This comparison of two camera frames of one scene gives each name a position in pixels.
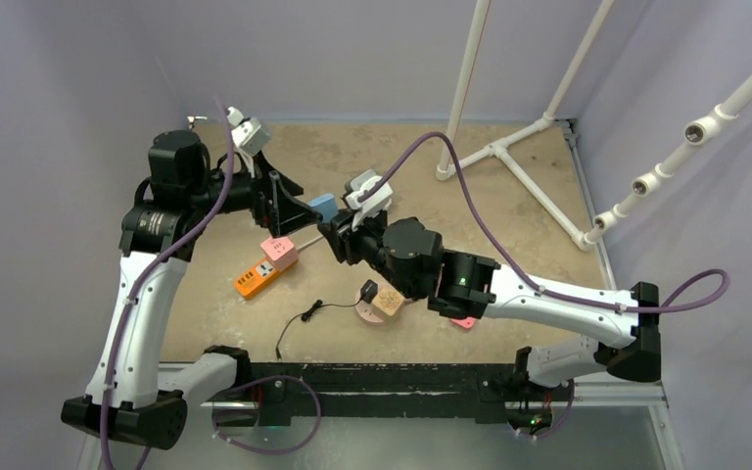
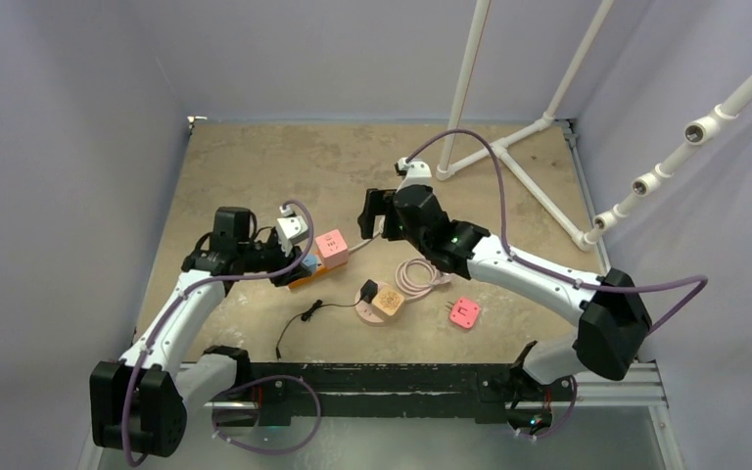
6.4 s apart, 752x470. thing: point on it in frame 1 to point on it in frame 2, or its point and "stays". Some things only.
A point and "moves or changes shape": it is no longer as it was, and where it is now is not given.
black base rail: x=383 y=390 stays
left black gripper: x=273 y=200 to x=283 y=259
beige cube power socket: x=390 y=301 stays
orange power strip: x=261 y=277 moves or changes shape
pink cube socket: x=281 y=251 moves or changes shape
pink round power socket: x=368 y=311 stays
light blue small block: x=325 y=205 to x=311 y=260
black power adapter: x=368 y=291 stays
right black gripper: x=352 y=239 to x=379 y=214
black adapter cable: x=305 y=315 stays
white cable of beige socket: x=316 y=239 moves or changes shape
